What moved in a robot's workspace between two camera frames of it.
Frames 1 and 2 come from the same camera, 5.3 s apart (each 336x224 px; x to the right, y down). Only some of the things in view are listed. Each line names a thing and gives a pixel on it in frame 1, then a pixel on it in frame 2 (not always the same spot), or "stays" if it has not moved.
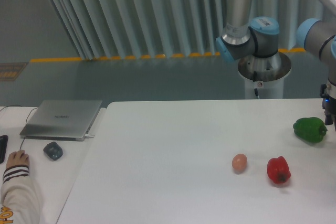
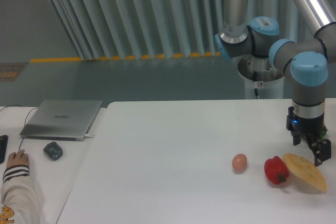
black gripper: [328, 104] → [312, 128]
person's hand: [18, 158] stays
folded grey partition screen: [104, 15] stays
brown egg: [239, 163] stays
